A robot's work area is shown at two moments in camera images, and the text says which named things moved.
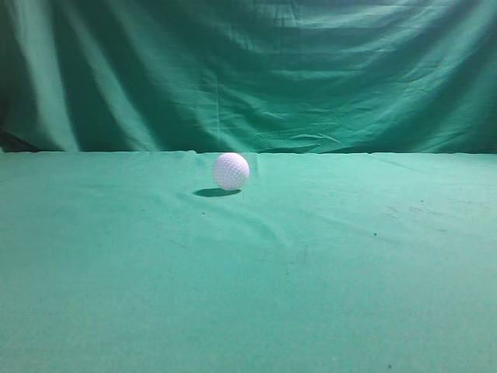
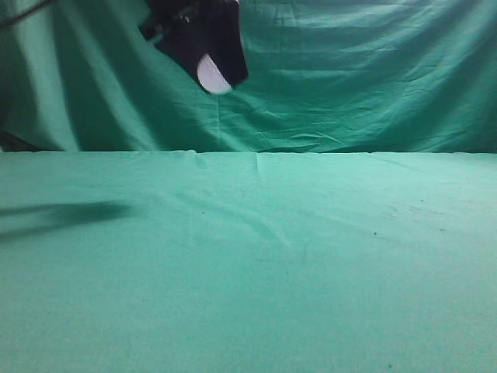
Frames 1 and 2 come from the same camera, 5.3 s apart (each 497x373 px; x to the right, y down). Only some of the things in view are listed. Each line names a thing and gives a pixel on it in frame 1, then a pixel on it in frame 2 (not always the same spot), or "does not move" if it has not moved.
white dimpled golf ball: (231, 171) → (210, 77)
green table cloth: (141, 262) does not move
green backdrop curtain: (247, 77) does not move
